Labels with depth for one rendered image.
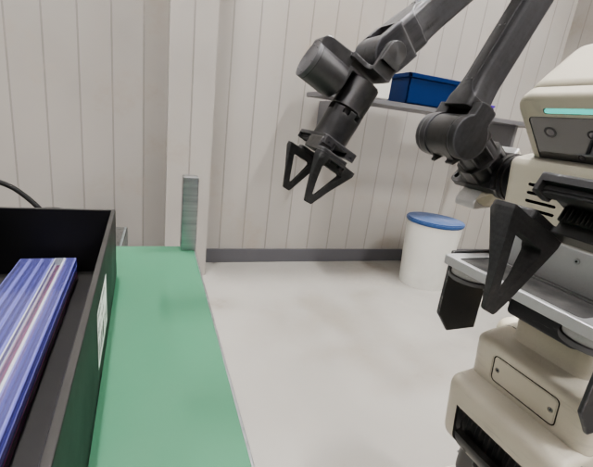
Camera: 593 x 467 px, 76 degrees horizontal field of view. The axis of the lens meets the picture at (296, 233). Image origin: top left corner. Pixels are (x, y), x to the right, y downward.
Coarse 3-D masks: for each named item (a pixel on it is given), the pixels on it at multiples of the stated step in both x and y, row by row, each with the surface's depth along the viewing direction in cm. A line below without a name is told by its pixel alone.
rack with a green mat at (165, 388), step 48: (192, 192) 74; (192, 240) 77; (144, 288) 59; (192, 288) 61; (144, 336) 47; (192, 336) 48; (144, 384) 39; (192, 384) 40; (96, 432) 33; (144, 432) 33; (192, 432) 34; (240, 432) 34
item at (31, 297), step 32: (0, 288) 45; (32, 288) 46; (64, 288) 47; (0, 320) 39; (32, 320) 39; (0, 352) 34; (32, 352) 35; (0, 384) 30; (32, 384) 33; (0, 416) 28; (0, 448) 26
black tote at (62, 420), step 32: (0, 224) 53; (32, 224) 55; (64, 224) 56; (96, 224) 58; (0, 256) 55; (32, 256) 56; (64, 256) 58; (96, 256) 59; (96, 288) 34; (64, 320) 46; (96, 320) 35; (64, 352) 40; (96, 352) 35; (64, 384) 22; (96, 384) 35; (32, 416) 32; (64, 416) 20; (32, 448) 29; (64, 448) 20
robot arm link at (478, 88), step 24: (528, 0) 64; (552, 0) 65; (504, 24) 65; (528, 24) 65; (504, 48) 65; (480, 72) 65; (504, 72) 66; (456, 96) 68; (480, 96) 65; (456, 120) 64; (480, 120) 64; (456, 144) 64; (480, 144) 66
